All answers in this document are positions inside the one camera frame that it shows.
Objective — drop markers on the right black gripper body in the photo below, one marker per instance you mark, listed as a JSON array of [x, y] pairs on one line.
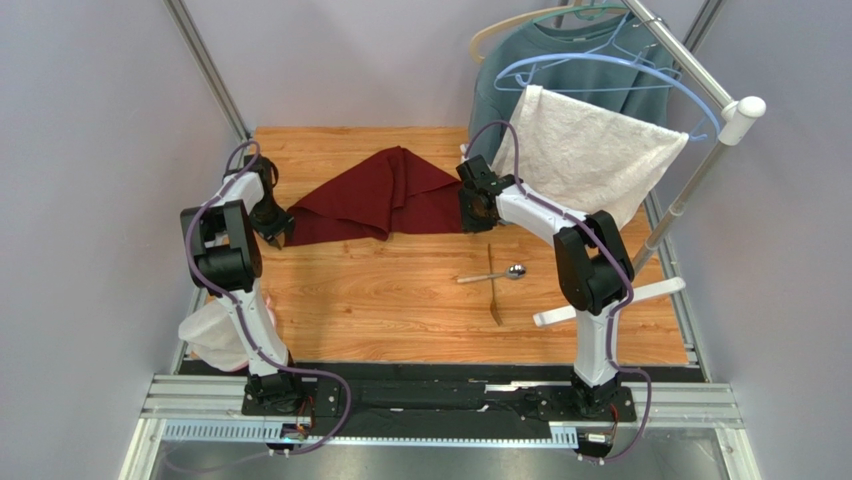
[[470, 207]]

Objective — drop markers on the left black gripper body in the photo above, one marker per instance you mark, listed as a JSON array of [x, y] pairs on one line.
[[269, 218]]

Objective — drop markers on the dark red cloth napkin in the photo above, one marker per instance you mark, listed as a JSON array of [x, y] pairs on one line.
[[392, 191]]

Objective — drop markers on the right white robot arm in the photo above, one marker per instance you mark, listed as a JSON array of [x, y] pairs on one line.
[[594, 273]]

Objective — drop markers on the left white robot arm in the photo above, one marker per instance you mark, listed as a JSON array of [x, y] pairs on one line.
[[221, 243]]

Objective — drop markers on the silver metal spoon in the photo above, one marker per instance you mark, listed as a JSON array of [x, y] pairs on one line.
[[513, 272]]

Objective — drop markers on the white towel on hanger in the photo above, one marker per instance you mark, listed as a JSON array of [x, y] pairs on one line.
[[585, 157]]

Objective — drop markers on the white mesh bag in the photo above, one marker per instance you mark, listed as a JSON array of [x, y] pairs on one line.
[[212, 337]]

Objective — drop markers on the beige wooden hanger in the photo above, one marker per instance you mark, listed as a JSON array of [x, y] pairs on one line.
[[487, 32]]

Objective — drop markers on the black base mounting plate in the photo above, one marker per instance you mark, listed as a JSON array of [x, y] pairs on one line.
[[442, 401]]

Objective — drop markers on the teal sweatshirt on hanger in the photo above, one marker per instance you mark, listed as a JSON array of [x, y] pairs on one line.
[[614, 87]]

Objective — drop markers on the light blue clothes hanger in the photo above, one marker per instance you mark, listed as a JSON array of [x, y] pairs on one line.
[[708, 125]]

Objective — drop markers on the aluminium frame rail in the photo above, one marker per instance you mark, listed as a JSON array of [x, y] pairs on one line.
[[193, 39]]

